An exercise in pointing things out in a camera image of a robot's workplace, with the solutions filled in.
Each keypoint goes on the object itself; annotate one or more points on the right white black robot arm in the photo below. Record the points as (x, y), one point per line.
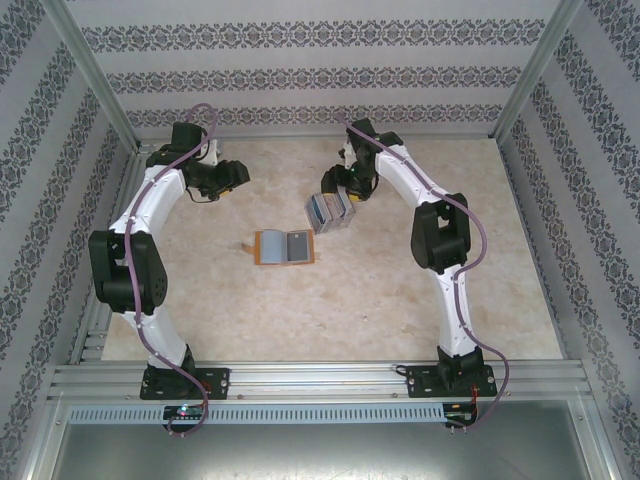
(457, 320)

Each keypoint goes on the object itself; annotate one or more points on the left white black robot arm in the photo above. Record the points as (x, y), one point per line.
(125, 275)

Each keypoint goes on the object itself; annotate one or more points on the aluminium front rail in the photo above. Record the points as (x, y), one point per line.
(320, 382)

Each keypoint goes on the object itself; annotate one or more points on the grey metal shelf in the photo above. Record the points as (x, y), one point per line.
(320, 450)

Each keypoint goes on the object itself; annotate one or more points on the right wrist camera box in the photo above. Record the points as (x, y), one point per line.
(346, 154)

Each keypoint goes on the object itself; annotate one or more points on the left aluminium frame post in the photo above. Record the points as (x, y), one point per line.
(95, 75)

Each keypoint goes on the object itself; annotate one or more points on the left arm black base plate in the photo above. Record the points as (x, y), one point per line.
(215, 382)

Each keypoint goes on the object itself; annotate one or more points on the white credit card pink print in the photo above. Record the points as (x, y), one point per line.
(325, 211)

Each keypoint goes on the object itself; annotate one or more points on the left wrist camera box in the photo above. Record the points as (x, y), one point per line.
(210, 152)

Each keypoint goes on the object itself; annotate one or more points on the clear plastic card box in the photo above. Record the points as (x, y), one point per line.
(332, 225)

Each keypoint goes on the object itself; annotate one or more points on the aluminium frame post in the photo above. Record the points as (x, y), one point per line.
(531, 75)
(95, 75)

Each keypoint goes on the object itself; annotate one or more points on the aluminium side rail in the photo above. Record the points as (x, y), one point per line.
(90, 347)

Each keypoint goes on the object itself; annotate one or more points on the orange leather card holder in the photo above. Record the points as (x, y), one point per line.
(272, 247)

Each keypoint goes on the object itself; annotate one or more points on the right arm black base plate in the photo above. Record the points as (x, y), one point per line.
(420, 382)

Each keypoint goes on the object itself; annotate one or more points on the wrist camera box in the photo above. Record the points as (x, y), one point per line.
(210, 152)
(346, 154)

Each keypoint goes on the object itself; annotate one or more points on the right aluminium frame post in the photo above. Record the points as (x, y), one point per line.
(531, 75)

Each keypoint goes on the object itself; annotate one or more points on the dark grey credit card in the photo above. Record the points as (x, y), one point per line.
(297, 246)

